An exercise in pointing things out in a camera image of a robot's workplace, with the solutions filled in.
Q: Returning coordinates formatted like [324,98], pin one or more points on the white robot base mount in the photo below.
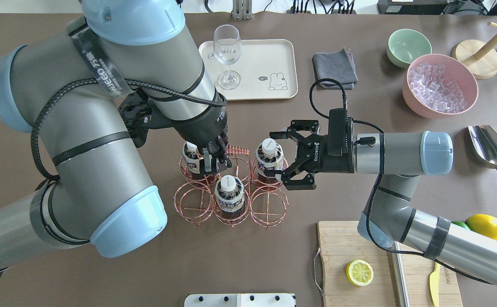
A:
[241,300]

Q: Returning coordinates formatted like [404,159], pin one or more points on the round wooden stand base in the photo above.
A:
[478,56]

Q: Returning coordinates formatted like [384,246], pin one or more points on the clear ice cubes pile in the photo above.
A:
[433,89]

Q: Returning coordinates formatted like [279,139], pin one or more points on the steel ice scoop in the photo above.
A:
[484,139]

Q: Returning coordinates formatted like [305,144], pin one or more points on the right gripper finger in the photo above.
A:
[310,143]
[295,177]

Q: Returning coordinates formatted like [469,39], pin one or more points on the yellow plastic knife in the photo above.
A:
[433,284]

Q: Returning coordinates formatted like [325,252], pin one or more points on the grey folded cloth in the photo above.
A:
[338,65]

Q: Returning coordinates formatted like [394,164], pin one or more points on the lemon half slice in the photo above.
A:
[359,272]

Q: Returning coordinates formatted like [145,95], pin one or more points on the green lime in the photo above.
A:
[461,224]

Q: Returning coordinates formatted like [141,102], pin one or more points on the yellow lemon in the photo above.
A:
[484,224]

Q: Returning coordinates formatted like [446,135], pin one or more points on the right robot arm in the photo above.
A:
[399,160]

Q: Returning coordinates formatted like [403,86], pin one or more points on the tea bottle dark liquid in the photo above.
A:
[269,157]

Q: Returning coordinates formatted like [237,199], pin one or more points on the copper wire bottle basket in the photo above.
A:
[266,204]

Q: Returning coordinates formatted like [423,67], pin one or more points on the pink bowl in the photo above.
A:
[454,70]

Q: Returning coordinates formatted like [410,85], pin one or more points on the mint green bowl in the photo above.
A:
[404,46]

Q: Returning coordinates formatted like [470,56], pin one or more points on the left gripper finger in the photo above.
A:
[215,163]

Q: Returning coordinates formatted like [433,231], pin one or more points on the cream rabbit tray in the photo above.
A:
[267,69]

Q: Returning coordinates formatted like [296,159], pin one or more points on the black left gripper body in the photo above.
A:
[200,133]

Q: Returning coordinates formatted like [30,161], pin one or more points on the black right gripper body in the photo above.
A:
[322,152]

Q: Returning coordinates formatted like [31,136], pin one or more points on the steel muddler rod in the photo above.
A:
[399,280]

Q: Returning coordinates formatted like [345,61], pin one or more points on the wooden cutting board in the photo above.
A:
[340,244]

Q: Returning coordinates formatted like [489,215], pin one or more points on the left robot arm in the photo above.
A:
[87,96]

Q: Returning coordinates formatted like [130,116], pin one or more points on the clear wine glass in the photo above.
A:
[227,50]

